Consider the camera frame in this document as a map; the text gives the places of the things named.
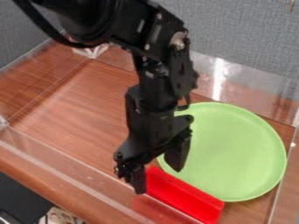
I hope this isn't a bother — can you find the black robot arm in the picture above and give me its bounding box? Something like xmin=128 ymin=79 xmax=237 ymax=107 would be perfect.
xmin=13 ymin=0 xmax=199 ymax=194

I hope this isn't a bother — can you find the white power strip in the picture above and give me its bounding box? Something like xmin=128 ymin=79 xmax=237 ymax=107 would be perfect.
xmin=37 ymin=206 xmax=85 ymax=224

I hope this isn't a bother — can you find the clear acrylic enclosure wall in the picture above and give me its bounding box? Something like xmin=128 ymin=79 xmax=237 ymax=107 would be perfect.
xmin=0 ymin=41 xmax=299 ymax=224

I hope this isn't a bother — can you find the black box under table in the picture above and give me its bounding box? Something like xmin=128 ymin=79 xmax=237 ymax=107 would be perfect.
xmin=0 ymin=172 xmax=53 ymax=224

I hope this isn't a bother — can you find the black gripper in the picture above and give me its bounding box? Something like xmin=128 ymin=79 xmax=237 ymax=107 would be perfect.
xmin=113 ymin=85 xmax=193 ymax=194

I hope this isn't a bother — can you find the clear acrylic corner bracket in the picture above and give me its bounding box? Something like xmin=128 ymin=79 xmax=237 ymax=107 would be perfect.
xmin=72 ymin=44 xmax=108 ymax=59

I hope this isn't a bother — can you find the green round plate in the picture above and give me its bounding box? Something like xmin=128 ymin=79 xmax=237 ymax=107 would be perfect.
xmin=157 ymin=102 xmax=287 ymax=202

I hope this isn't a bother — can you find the red rectangular block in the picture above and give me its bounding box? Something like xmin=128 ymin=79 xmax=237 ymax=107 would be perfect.
xmin=145 ymin=166 xmax=224 ymax=224

